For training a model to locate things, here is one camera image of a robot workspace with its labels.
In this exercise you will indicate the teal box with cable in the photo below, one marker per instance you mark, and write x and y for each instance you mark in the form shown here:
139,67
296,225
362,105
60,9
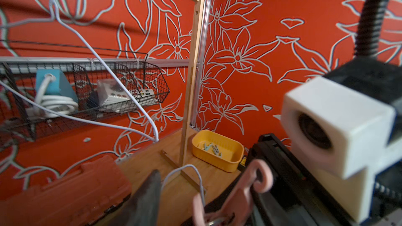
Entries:
54,92

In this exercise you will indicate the clothespins in yellow tray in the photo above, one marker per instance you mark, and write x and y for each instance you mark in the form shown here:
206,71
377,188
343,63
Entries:
211,148

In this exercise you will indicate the red tool case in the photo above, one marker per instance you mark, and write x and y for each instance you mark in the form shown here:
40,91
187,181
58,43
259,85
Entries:
81,198

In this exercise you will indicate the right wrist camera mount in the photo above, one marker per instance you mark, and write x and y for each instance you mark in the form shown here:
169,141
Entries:
346,129

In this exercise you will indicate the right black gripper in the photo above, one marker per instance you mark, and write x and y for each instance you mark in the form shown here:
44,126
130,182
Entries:
324,180

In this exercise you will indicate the yellow plastic tray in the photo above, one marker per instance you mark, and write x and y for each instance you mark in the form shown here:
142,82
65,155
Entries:
232,150

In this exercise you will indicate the wooden clothes rack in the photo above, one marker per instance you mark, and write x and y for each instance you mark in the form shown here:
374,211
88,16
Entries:
199,14

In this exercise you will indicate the white switch box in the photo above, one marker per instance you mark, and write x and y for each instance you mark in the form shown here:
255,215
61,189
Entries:
110,92

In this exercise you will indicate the white button box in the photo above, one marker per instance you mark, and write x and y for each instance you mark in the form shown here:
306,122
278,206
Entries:
145,97

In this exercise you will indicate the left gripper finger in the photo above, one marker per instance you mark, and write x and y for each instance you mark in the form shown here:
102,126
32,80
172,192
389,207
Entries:
143,206

